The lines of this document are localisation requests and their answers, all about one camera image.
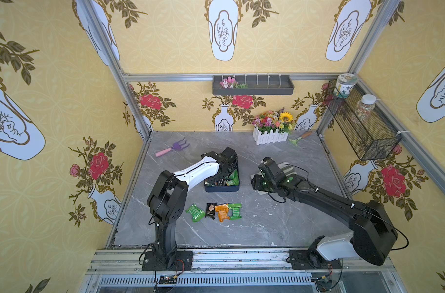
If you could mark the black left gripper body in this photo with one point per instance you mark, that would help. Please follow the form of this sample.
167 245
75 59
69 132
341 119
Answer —
229 170

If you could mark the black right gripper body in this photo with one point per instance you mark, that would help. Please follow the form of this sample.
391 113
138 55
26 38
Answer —
261 179

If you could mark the green cookie packet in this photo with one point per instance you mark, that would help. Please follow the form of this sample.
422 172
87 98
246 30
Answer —
196 213
235 211

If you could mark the orange cookie packet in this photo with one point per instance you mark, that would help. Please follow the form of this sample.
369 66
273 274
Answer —
223 212

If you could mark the black cookie packet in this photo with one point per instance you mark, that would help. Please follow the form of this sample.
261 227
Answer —
210 211

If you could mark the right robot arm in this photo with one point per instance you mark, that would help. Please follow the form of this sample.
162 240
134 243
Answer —
333 226

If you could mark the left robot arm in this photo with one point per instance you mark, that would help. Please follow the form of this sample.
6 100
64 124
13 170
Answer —
167 201

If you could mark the green packet in box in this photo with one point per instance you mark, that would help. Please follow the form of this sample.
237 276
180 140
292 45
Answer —
233 179

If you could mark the dark blue storage box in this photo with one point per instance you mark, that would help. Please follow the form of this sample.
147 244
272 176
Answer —
213 184

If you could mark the white and green garden glove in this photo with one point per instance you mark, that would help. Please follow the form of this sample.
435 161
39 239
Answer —
287 169

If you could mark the white picket fence flower planter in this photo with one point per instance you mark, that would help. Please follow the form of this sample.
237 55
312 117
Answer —
272 127

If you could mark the pink and purple garden rake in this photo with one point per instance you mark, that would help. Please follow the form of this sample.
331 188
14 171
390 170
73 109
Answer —
177 146

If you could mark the pink flowers on shelf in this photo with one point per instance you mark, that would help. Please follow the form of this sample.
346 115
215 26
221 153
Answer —
232 83

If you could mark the jar with printed label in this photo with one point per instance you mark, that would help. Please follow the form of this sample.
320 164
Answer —
344 85

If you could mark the clear jar with white lid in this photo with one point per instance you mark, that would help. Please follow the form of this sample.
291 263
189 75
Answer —
364 108

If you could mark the small circuit board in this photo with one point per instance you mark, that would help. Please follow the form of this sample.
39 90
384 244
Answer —
167 280

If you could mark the green rake with wooden handle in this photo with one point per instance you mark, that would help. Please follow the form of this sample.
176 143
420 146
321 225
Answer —
301 137

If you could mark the grey wall shelf tray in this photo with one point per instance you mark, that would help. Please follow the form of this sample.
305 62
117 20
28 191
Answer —
258 84

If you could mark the black wire mesh basket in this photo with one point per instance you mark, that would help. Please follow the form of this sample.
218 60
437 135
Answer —
371 134

